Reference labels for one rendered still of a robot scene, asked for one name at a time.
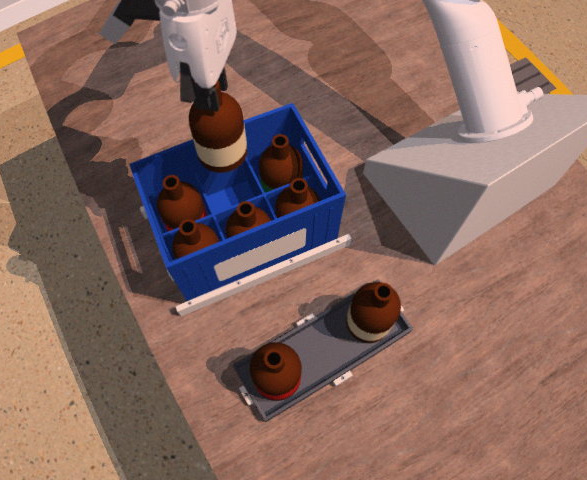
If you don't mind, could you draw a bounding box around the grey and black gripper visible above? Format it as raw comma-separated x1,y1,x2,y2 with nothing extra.
155,0,236,112

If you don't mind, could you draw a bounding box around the blue crate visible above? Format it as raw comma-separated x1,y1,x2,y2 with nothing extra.
129,103,346,301

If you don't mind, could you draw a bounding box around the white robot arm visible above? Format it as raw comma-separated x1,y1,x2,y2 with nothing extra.
99,0,543,143

